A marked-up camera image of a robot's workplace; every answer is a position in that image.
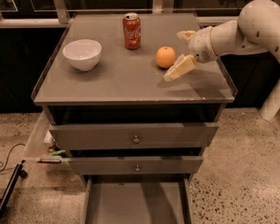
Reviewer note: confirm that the orange fruit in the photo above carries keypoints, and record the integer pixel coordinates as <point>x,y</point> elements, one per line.
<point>165,57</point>

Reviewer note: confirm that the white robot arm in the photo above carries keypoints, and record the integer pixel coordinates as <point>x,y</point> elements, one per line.
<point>256,30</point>

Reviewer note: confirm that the bottom grey drawer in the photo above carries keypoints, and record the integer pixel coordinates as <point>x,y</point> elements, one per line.
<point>137,200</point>

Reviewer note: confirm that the top grey drawer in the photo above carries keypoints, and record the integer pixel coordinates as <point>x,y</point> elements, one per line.
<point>133,135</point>

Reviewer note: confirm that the red Coca-Cola can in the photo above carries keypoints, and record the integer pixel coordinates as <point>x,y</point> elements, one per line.
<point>132,30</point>

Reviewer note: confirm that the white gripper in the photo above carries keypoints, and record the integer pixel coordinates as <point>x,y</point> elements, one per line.
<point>201,45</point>

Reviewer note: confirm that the grey drawer cabinet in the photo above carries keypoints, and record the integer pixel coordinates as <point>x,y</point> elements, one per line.
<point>128,87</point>

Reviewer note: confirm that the white ceramic bowl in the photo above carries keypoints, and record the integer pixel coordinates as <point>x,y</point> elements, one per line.
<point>83,54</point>

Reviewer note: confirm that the middle grey drawer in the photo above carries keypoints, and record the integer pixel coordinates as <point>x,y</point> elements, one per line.
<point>136,165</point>

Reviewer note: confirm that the black stand leg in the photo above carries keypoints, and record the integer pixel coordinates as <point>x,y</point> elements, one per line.
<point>17,173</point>

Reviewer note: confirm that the grey drawer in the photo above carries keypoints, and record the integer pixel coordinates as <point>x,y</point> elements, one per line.
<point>137,200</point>
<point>136,165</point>
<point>133,135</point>

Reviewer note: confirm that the white diagonal post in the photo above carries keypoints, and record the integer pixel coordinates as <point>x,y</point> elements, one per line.
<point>272,104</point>

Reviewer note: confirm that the clear acrylic side tray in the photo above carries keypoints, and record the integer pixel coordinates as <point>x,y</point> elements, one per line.
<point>36,150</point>

